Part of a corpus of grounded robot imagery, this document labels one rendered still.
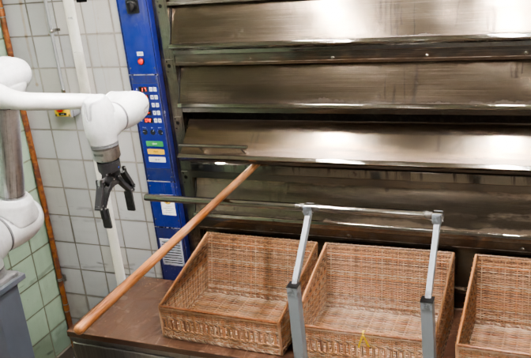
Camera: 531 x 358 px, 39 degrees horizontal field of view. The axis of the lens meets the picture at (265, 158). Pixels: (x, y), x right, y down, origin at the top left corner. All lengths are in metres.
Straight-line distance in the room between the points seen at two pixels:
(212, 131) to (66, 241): 1.12
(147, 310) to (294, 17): 1.46
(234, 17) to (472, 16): 0.95
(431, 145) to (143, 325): 1.46
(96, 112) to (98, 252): 1.63
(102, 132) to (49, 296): 1.86
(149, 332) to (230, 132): 0.92
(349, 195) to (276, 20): 0.79
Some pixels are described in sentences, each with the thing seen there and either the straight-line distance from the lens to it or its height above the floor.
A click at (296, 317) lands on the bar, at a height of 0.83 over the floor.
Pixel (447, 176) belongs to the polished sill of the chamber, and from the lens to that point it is 3.00.
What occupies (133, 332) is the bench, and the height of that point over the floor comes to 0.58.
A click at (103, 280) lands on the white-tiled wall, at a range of 3.96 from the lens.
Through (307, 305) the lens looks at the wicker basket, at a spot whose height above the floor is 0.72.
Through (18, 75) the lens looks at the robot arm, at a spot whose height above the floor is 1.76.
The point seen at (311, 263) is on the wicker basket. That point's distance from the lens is 3.18.
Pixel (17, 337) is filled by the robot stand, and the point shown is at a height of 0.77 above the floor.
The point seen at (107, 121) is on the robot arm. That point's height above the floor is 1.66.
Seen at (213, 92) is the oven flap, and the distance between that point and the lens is 3.20.
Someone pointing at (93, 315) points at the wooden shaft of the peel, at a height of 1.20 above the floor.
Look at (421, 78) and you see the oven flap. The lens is 2.91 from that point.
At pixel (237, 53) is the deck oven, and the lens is 3.11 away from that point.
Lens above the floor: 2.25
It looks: 19 degrees down
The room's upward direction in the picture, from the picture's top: 6 degrees counter-clockwise
